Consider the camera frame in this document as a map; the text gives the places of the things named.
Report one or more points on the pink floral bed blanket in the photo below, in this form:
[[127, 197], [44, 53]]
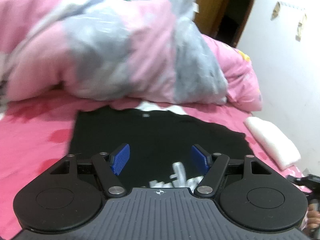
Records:
[[46, 195]]

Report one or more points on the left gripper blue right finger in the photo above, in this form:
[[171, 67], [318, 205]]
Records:
[[204, 160]]

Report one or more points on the black t-shirt white print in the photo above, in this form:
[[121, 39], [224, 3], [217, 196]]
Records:
[[157, 139]]

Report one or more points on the brown wooden door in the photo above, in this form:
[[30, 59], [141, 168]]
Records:
[[223, 20]]

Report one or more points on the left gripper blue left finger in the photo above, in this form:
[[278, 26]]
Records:
[[115, 160]]

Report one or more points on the pink grey floral duvet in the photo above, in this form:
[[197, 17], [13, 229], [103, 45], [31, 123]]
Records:
[[109, 49]]

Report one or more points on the white folded towel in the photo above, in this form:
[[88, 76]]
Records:
[[275, 143]]

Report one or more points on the person's right hand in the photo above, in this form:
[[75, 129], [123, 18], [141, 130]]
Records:
[[312, 220]]

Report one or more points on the wall hooks with tags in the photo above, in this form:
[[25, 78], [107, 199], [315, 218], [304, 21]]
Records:
[[294, 17]]

